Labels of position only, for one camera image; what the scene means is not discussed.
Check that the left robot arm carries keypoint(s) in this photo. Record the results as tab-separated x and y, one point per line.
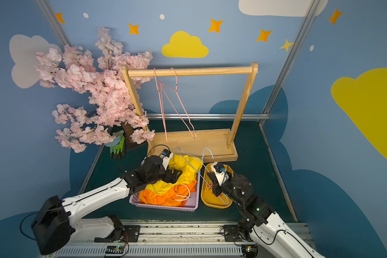
53	225

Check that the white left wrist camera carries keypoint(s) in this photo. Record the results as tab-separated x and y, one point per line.
166	155

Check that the pink plastic basket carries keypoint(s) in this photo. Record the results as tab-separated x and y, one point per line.
190	206

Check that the pink wire hanger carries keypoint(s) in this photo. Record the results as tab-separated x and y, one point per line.
189	126
159	87

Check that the pink cherry blossom tree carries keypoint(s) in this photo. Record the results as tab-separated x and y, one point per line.
75	70

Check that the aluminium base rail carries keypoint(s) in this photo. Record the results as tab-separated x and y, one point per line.
190	239

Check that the light orange shorts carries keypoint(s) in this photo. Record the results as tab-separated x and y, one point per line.
166	194

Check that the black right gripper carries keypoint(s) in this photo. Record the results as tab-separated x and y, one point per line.
215	180

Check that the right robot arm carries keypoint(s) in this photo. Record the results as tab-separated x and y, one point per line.
260	223

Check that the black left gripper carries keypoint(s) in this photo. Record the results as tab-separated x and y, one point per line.
167	174

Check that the yellow plastic tray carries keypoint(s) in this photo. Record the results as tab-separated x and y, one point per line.
207	196

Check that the green plant decoration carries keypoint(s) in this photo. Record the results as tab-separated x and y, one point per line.
117	148

